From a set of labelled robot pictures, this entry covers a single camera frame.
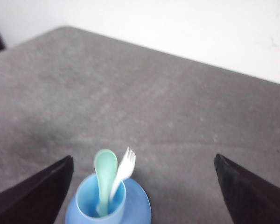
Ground blue plastic plate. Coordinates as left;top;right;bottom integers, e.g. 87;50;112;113
64;174;152;224

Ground light blue plastic cup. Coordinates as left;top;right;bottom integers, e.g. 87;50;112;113
73;174;126;224

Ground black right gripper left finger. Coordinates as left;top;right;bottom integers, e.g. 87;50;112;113
0;155;74;224

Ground mint green plastic spoon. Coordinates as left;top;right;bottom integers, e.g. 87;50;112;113
94;149;118;217

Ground white plastic fork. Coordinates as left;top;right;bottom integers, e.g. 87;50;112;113
109;147;136;201

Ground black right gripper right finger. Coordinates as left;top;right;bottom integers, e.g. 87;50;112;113
214;154;280;224

